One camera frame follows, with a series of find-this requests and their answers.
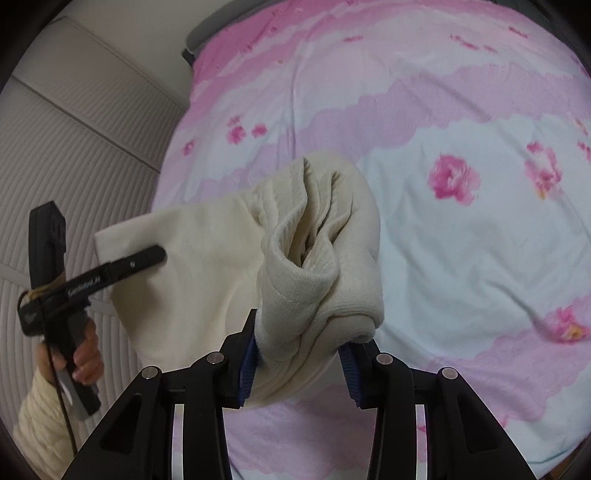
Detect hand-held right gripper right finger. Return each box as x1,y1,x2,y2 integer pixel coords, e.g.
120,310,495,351
338,339,539,480

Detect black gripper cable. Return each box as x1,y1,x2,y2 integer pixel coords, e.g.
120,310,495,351
52,355,79,460

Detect person's left hand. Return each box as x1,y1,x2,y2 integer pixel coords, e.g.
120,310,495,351
36,318,103,387

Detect grey cushion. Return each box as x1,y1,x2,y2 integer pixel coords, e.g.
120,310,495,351
181,16,243,68

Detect pink floral bed sheet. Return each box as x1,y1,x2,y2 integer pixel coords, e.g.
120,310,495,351
151,0,591,480

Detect person's left forearm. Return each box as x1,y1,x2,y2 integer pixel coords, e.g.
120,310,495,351
13,369,79,480

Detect cream knit pants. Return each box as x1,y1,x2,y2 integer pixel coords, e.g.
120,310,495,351
93,156,383,409

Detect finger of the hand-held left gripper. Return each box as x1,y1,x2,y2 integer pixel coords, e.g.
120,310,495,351
105,246,167,281

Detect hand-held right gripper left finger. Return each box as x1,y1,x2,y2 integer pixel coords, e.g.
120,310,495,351
62,308,258,480

